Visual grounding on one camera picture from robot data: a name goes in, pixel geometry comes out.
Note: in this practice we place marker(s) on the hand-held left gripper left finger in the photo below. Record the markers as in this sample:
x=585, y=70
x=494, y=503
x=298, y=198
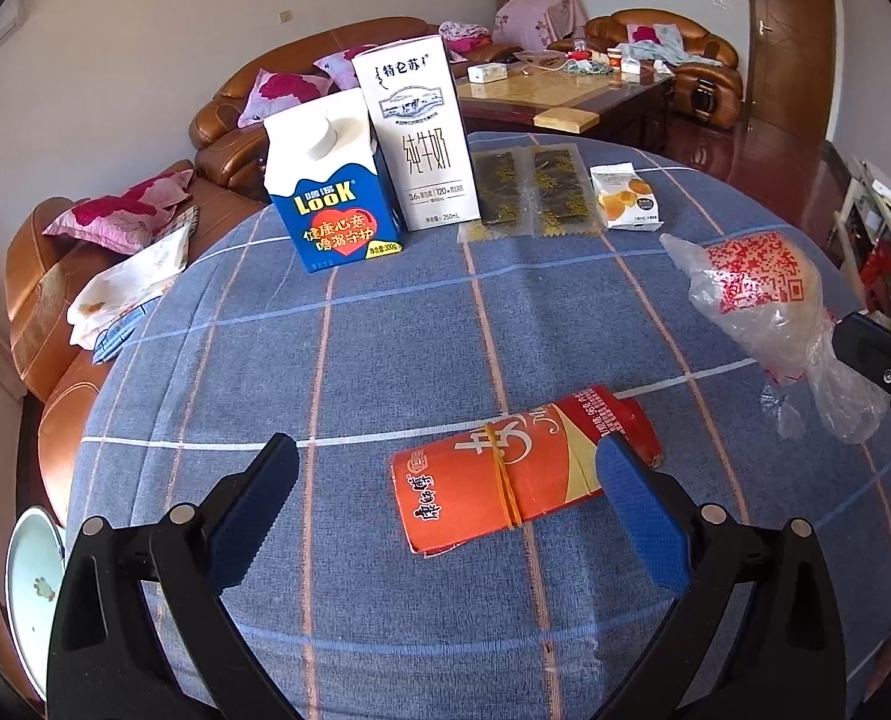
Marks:
x=254, y=514

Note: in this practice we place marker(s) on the clear plastic bag red print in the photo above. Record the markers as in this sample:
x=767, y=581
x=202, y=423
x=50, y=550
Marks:
x=753, y=300

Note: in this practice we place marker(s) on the brown leather chaise sofa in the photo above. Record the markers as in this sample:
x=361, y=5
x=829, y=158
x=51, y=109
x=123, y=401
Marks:
x=44, y=300

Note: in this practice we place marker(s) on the pink pillow red flower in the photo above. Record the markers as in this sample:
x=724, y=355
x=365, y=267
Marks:
x=115, y=214
x=340, y=66
x=280, y=94

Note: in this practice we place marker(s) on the checked cloth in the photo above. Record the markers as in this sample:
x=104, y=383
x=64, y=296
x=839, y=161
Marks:
x=179, y=223

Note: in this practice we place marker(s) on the pink floral cover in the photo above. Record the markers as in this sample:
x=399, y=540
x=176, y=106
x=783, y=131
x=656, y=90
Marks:
x=539, y=19

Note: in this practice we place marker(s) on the brown leather long sofa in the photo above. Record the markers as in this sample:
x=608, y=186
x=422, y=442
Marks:
x=220, y=120

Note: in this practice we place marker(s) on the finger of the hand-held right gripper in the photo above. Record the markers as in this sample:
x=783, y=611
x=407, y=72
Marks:
x=876, y=356

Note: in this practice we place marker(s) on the light blue clothes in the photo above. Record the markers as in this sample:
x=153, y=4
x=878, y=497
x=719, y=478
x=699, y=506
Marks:
x=674, y=51

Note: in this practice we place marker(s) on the folded white cloth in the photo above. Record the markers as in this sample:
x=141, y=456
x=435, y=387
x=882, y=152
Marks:
x=126, y=281

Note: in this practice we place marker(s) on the light blue cartoon basin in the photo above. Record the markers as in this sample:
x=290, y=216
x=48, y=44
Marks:
x=33, y=585

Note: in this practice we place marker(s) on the blue checked tablecloth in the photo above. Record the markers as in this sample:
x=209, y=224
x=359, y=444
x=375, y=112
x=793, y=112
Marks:
x=415, y=345

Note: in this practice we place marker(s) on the white milk carton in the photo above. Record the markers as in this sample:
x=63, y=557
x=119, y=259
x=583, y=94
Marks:
x=423, y=157

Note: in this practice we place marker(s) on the red packet rubber band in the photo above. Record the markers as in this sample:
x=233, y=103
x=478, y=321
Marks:
x=475, y=480

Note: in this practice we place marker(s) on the small pink red pillow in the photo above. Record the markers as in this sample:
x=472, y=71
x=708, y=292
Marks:
x=651, y=34

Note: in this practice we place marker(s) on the blue gable-top carton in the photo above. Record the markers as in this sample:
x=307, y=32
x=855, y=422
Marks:
x=333, y=225

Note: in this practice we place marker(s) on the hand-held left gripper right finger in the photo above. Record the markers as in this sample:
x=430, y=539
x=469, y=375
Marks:
x=640, y=514

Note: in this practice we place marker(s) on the wooden door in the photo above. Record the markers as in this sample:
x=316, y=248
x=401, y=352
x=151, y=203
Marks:
x=786, y=52

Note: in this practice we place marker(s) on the brown leather armchair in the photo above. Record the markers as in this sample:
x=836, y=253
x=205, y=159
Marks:
x=715, y=86

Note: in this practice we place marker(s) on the pink floral cloth bundle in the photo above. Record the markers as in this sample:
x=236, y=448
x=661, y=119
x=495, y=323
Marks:
x=464, y=36

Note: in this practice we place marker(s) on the wooden coffee table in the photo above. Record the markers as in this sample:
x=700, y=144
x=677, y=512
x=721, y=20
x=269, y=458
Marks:
x=565, y=94

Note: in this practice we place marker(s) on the shelf with colourful items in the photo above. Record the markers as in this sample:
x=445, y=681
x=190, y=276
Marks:
x=880, y=240

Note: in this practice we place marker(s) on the white box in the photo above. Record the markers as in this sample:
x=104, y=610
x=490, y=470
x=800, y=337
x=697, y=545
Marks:
x=486, y=73

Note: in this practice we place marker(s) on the folded blue striped cloth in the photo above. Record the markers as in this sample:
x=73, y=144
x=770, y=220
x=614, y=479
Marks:
x=119, y=334

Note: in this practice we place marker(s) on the small white cake packet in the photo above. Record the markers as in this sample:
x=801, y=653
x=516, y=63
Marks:
x=625, y=199

